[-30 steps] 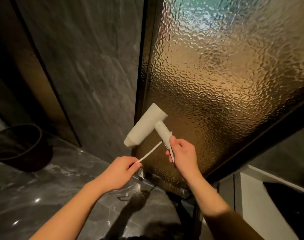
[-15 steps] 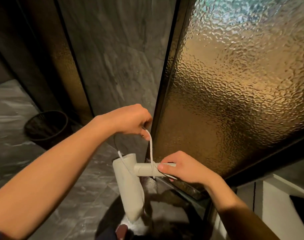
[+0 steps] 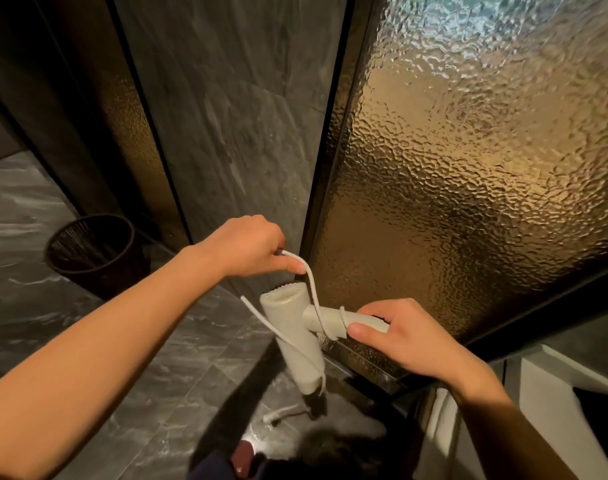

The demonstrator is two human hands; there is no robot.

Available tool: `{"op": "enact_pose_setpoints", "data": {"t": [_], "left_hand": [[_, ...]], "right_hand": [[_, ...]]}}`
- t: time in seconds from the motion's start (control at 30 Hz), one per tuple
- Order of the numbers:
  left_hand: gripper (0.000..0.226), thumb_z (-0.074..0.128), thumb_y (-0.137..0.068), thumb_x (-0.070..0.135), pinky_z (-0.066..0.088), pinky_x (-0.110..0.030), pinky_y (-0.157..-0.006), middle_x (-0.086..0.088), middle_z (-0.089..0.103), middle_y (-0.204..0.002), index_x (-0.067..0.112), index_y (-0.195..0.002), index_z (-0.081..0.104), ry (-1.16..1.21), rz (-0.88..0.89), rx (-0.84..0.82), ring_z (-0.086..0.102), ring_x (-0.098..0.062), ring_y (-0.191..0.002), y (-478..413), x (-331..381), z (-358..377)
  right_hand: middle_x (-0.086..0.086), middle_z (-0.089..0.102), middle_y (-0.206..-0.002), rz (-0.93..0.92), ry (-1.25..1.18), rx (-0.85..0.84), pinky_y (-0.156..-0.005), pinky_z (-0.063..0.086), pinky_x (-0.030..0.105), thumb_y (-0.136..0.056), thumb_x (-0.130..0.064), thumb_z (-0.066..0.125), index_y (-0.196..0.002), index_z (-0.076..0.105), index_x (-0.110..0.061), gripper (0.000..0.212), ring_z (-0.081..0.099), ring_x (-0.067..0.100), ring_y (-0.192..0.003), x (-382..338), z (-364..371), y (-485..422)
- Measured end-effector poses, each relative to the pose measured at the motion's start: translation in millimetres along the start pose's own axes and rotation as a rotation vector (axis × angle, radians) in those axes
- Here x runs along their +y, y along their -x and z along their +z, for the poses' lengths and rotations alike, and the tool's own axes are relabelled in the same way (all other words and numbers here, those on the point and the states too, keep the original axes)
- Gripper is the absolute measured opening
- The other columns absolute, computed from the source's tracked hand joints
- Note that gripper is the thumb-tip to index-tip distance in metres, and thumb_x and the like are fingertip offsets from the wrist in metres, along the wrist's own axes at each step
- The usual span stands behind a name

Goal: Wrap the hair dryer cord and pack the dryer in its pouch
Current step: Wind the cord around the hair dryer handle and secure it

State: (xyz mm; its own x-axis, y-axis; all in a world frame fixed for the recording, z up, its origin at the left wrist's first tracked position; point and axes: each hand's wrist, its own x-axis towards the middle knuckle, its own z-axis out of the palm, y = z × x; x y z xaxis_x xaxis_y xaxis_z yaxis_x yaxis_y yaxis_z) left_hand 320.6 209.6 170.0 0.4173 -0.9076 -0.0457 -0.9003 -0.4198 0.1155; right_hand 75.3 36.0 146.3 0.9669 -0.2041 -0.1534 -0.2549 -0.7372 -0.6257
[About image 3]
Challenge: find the person's red shoe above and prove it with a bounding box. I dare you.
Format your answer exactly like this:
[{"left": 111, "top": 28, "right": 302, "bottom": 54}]
[{"left": 231, "top": 439, "right": 258, "bottom": 480}]

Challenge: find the white sink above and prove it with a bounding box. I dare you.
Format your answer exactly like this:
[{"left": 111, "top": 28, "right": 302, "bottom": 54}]
[{"left": 503, "top": 342, "right": 608, "bottom": 480}]

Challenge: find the textured amber glass door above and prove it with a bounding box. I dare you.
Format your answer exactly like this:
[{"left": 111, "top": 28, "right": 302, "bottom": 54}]
[{"left": 303, "top": 0, "right": 608, "bottom": 397}]

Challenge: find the person's left hand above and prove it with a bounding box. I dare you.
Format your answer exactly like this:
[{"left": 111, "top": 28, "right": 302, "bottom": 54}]
[{"left": 193, "top": 214, "right": 308, "bottom": 281}]

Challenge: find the black waste bin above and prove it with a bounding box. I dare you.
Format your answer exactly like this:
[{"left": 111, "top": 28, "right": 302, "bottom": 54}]
[{"left": 44, "top": 213, "right": 151, "bottom": 301}]

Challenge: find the person's left forearm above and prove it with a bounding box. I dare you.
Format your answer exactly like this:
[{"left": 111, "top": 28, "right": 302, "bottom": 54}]
[{"left": 0, "top": 244, "right": 213, "bottom": 480}]

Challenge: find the person's right hand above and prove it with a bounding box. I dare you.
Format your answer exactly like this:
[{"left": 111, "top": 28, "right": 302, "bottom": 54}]
[{"left": 346, "top": 298, "right": 486, "bottom": 397}]

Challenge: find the person's right forearm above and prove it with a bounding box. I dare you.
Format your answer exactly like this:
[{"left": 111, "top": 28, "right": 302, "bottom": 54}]
[{"left": 447, "top": 364, "right": 580, "bottom": 480}]

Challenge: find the white vanity cabinet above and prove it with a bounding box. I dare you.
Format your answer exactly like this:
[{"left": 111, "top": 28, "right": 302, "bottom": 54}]
[{"left": 412, "top": 387, "right": 487, "bottom": 480}]

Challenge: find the narrow textured glass panel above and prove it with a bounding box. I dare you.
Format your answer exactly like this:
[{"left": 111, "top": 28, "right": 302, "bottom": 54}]
[{"left": 31, "top": 0, "right": 191, "bottom": 251}]

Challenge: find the black drawstring bag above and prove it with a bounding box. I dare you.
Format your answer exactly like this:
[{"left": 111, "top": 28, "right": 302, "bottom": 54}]
[{"left": 572, "top": 387, "right": 608, "bottom": 480}]

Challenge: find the white hair dryer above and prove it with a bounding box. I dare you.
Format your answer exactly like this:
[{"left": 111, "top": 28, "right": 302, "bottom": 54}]
[{"left": 239, "top": 248, "right": 391, "bottom": 427}]

